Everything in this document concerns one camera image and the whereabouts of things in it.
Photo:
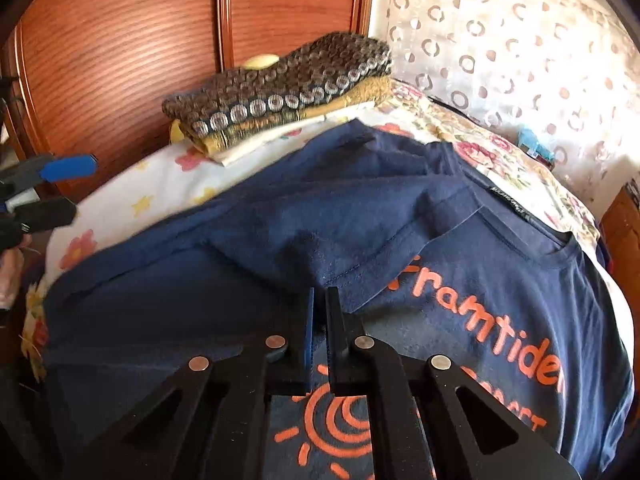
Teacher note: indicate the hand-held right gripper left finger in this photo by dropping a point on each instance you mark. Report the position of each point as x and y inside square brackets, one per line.
[308, 330]

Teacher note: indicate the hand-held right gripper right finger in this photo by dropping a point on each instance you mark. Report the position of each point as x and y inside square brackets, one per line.
[334, 330]

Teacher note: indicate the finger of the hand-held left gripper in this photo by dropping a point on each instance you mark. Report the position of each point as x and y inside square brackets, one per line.
[70, 166]
[47, 215]

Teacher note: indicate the navy blue t-shirt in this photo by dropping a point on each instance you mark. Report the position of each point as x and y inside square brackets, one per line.
[350, 220]

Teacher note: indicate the white floral bed sheet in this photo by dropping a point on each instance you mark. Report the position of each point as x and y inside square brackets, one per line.
[165, 180]

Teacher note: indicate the wooden headboard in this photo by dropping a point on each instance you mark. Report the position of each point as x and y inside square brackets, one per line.
[125, 35]

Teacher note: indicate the dark circle-patterned folded blanket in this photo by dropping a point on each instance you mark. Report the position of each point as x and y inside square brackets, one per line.
[280, 80]

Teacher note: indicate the beige rose print bedspread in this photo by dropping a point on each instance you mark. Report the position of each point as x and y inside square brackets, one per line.
[500, 155]

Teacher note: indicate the yellow folded cloth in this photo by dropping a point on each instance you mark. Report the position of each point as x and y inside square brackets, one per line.
[360, 89]

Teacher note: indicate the brown wooden cabinet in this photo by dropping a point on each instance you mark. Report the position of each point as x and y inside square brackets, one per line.
[622, 230]

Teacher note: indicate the sheer circle-patterned curtain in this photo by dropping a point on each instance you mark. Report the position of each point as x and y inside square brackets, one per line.
[500, 35]

